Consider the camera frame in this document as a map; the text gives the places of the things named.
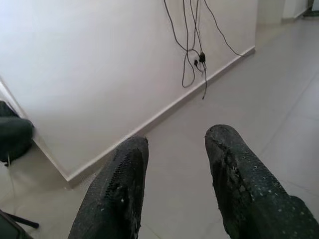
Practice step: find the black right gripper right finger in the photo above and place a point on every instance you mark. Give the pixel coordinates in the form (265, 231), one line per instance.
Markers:
(256, 199)

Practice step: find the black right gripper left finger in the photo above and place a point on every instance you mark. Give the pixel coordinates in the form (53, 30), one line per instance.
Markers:
(114, 199)

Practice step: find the black stand rod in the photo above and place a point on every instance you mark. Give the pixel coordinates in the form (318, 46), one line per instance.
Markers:
(25, 222)

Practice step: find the black fabric backpack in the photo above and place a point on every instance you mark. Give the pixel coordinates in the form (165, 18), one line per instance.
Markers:
(15, 134)

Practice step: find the black power adapter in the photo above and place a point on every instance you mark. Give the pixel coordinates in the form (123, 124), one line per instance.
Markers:
(202, 56)

